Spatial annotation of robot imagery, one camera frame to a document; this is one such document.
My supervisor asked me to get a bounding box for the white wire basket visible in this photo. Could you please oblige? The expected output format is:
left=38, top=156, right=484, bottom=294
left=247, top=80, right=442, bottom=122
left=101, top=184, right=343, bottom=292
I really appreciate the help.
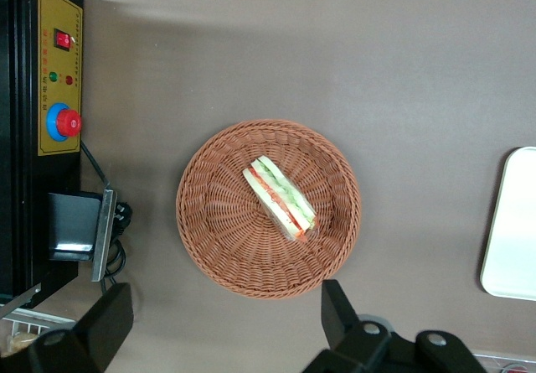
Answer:
left=0, top=305, right=79, bottom=360

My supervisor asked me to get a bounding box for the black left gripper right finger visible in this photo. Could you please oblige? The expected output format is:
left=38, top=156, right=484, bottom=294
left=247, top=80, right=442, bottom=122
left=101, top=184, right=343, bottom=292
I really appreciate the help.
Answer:
left=303, top=278, right=393, bottom=373

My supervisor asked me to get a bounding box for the round brown wicker basket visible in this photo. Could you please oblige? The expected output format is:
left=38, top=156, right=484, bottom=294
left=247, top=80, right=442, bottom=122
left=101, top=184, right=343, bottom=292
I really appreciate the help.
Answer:
left=176, top=119, right=363, bottom=300

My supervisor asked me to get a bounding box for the clear acrylic bottle rack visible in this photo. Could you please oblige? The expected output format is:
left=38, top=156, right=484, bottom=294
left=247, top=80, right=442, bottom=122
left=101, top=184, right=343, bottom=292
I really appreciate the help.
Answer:
left=471, top=349, right=536, bottom=373

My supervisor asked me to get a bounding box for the triangle sandwich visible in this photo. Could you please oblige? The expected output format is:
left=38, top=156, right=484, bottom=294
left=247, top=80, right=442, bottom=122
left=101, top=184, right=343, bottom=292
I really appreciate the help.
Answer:
left=242, top=156, right=322, bottom=243

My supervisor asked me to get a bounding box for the black machine power cable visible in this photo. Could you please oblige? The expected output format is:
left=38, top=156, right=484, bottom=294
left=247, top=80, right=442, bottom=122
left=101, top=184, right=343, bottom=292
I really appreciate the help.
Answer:
left=79, top=140, right=134, bottom=295

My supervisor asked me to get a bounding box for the beige plastic tray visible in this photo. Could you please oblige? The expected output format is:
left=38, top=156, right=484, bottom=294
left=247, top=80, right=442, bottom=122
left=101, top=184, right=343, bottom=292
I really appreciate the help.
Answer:
left=479, top=146, right=536, bottom=299

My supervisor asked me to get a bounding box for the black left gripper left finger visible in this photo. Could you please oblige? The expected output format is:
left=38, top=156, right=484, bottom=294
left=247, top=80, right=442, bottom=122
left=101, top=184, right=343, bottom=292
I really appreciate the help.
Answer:
left=27, top=282, right=135, bottom=373

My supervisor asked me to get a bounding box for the clear bag of crackers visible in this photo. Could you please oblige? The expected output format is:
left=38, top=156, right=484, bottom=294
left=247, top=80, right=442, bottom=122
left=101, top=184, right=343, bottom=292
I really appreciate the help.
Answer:
left=4, top=331, right=41, bottom=356

